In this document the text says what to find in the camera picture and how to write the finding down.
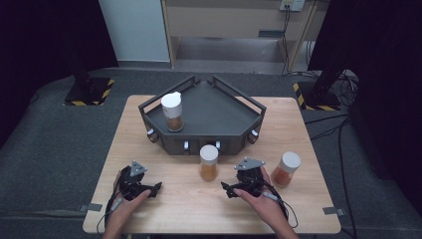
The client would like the red powder spice jar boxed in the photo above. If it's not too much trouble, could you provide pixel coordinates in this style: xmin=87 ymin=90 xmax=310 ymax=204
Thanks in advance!
xmin=270 ymin=151 xmax=303 ymax=189

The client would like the black curtain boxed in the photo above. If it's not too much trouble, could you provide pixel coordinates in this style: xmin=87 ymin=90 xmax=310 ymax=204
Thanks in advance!
xmin=308 ymin=0 xmax=422 ymax=208
xmin=0 ymin=0 xmax=119 ymax=152

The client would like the left hand-held gripper cable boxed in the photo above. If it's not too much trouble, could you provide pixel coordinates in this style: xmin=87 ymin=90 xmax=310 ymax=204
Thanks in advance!
xmin=96 ymin=188 xmax=124 ymax=235

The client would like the grey tape piece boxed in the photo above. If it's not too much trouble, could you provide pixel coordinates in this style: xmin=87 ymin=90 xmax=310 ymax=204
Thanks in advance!
xmin=322 ymin=206 xmax=346 ymax=216
xmin=79 ymin=202 xmax=104 ymax=213

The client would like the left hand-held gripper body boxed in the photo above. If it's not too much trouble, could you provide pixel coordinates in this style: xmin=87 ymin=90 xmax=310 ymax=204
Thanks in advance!
xmin=116 ymin=160 xmax=151 ymax=202

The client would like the yellow powder spice jar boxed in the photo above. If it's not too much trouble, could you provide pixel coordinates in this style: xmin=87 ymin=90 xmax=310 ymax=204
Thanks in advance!
xmin=198 ymin=144 xmax=220 ymax=183

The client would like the long black floor cable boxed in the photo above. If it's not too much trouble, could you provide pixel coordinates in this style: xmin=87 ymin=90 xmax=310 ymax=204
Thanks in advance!
xmin=337 ymin=118 xmax=359 ymax=239

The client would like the tangled cable bundle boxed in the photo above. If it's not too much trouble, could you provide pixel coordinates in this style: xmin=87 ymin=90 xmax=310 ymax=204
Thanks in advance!
xmin=334 ymin=70 xmax=361 ymax=108

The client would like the person's right hand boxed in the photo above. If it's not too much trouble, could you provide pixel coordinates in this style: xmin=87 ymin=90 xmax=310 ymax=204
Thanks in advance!
xmin=232 ymin=165 xmax=291 ymax=224

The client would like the black stand with striped base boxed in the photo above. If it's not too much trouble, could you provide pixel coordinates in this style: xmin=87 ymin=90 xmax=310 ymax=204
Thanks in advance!
xmin=63 ymin=59 xmax=115 ymax=108
xmin=293 ymin=63 xmax=342 ymax=113

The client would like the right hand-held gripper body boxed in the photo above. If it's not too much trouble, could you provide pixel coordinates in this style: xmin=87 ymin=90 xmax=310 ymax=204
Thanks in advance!
xmin=231 ymin=156 xmax=267 ymax=199

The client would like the person's left hand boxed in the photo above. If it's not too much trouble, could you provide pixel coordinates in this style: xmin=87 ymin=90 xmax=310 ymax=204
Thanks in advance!
xmin=111 ymin=170 xmax=153 ymax=222

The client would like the dark grey corner rack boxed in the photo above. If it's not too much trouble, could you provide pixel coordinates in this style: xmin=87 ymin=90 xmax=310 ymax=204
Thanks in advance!
xmin=137 ymin=75 xmax=268 ymax=156

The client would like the right hand-held gripper cable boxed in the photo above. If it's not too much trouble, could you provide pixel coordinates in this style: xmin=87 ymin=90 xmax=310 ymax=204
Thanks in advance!
xmin=261 ymin=180 xmax=300 ymax=229

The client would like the hand-held gripper cable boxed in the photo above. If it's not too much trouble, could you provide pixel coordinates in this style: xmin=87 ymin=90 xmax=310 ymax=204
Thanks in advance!
xmin=261 ymin=180 xmax=300 ymax=229
xmin=96 ymin=188 xmax=124 ymax=235

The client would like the white panel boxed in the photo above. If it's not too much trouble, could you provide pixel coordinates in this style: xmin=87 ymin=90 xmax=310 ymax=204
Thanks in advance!
xmin=98 ymin=0 xmax=171 ymax=63

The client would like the black socket cable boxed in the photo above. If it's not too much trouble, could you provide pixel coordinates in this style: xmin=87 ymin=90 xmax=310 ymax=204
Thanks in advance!
xmin=281 ymin=6 xmax=292 ymax=77

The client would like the brown powder spice jar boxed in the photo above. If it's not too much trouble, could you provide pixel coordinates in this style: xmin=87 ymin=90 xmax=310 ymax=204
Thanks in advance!
xmin=160 ymin=91 xmax=185 ymax=133

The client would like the beige wooden cabinet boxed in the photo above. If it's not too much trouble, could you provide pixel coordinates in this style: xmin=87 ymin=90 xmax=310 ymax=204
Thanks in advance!
xmin=160 ymin=0 xmax=329 ymax=76

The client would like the white wall socket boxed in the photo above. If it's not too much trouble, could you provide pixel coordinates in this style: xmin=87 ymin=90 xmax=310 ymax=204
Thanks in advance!
xmin=279 ymin=0 xmax=306 ymax=13

